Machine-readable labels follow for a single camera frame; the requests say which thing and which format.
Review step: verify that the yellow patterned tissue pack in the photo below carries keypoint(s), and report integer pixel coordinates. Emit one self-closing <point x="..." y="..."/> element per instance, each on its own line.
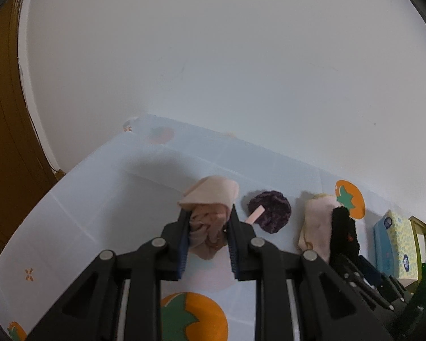
<point x="395" y="251"/>

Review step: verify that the black fuzzy sock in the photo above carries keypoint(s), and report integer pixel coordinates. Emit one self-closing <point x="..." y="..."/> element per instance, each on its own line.
<point x="344" y="244"/>

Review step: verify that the purple fuzzy scrunchie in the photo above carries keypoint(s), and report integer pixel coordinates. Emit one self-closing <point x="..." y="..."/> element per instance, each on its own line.
<point x="270" y="210"/>

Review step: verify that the pink sock yellow trim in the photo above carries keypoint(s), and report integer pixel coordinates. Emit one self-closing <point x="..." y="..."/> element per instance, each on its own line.
<point x="316" y="230"/>

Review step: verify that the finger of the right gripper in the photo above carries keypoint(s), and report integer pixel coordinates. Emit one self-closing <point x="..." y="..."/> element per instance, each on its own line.
<point x="385" y="296"/>

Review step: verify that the brown wooden door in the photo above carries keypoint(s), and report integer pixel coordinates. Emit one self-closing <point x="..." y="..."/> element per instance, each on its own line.
<point x="25" y="173"/>

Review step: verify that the white persimmon print tablecloth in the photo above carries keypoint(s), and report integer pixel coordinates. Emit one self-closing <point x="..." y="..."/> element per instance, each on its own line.
<point x="124" y="193"/>

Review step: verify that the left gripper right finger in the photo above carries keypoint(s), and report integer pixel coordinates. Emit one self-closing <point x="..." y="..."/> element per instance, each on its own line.
<point x="298" y="297"/>

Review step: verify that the beige pink sock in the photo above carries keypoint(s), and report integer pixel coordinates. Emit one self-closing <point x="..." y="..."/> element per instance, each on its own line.
<point x="210" y="202"/>

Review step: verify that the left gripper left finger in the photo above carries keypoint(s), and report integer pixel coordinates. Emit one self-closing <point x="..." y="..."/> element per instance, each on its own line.
<point x="118" y="297"/>

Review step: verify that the gold metal tray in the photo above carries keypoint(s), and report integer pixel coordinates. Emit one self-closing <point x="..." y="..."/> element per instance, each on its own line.
<point x="419" y="232"/>

